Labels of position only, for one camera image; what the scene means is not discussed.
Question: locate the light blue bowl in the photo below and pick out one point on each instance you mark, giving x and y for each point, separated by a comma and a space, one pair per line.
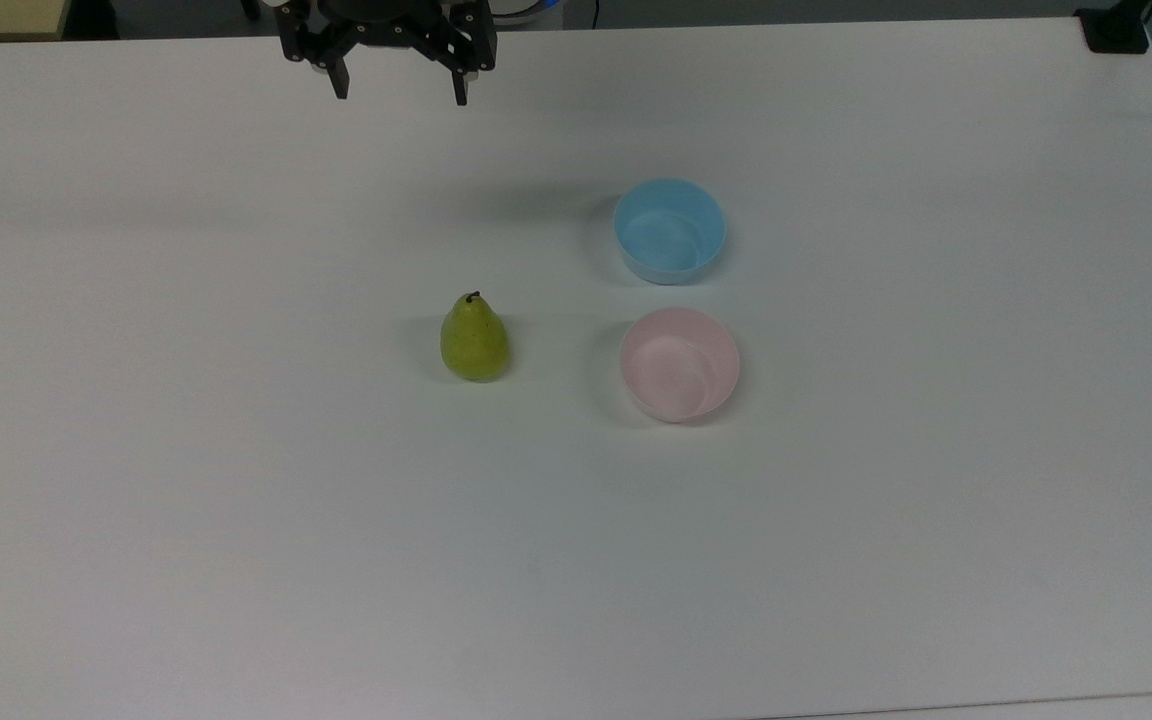
669, 232

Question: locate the green pear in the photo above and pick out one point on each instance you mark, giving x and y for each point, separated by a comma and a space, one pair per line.
475, 341

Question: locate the black table clamp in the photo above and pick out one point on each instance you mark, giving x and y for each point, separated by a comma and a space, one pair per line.
1116, 28

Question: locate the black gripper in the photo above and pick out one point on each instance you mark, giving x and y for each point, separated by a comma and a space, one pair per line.
386, 28

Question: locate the pink bowl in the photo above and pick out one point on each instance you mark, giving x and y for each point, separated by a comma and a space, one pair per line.
679, 364

